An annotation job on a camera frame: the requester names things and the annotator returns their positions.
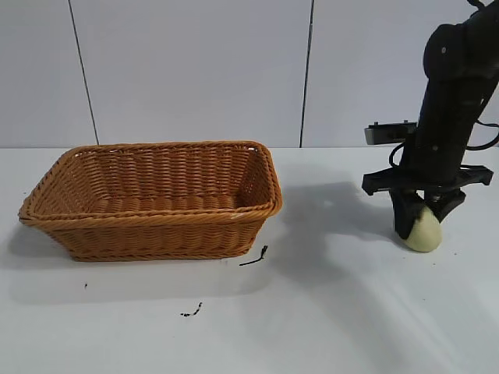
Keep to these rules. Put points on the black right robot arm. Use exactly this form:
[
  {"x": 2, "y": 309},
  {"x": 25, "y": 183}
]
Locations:
[{"x": 452, "y": 43}]

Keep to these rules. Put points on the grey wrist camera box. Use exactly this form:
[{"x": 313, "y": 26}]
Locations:
[{"x": 384, "y": 134}]

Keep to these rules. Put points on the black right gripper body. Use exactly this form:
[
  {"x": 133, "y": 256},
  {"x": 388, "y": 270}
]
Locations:
[{"x": 440, "y": 148}]

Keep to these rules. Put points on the brown wicker basket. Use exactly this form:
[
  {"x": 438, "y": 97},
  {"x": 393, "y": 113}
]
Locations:
[{"x": 156, "y": 233}]

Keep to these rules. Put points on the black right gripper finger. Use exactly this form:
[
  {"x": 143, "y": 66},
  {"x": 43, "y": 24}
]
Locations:
[
  {"x": 403, "y": 214},
  {"x": 446, "y": 202}
]

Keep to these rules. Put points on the pale yellow egg yolk pastry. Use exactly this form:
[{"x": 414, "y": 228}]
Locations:
[{"x": 427, "y": 233}]

